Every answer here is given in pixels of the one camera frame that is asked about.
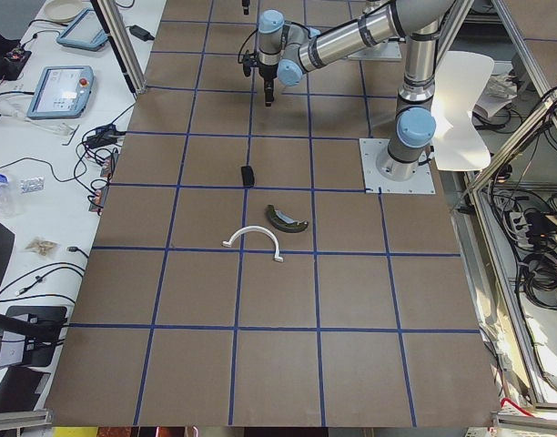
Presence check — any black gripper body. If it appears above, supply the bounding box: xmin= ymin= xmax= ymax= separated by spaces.
xmin=259 ymin=64 xmax=278 ymax=89

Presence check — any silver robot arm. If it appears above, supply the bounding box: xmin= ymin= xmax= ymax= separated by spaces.
xmin=255 ymin=1 xmax=453 ymax=165

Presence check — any black brake pad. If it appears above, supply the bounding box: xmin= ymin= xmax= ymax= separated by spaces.
xmin=240 ymin=166 xmax=256 ymax=188

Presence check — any black power adapter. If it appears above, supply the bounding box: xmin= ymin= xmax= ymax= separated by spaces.
xmin=128 ymin=25 xmax=155 ymax=42

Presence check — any green brake shoe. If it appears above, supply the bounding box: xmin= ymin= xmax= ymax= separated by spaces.
xmin=265 ymin=205 xmax=309 ymax=233

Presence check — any far blue teach pendant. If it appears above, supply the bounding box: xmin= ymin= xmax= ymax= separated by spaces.
xmin=56 ymin=8 xmax=107 ymax=51

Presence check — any blue teach pendant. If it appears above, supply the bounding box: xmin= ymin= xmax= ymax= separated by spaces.
xmin=26 ymin=66 xmax=95 ymax=120
xmin=56 ymin=8 xmax=107 ymax=51

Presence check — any near blue teach pendant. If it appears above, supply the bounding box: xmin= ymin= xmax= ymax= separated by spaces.
xmin=26 ymin=66 xmax=95 ymax=120

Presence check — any clear plastic bottle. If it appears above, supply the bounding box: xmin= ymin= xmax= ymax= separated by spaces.
xmin=0 ymin=171 xmax=24 ymax=218

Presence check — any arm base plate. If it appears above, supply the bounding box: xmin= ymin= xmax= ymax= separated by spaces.
xmin=359 ymin=138 xmax=436 ymax=195

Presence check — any aluminium frame post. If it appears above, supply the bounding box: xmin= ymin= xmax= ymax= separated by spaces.
xmin=90 ymin=0 xmax=147 ymax=96

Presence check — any white curved plastic bracket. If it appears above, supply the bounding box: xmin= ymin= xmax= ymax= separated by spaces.
xmin=221 ymin=225 xmax=284 ymax=263

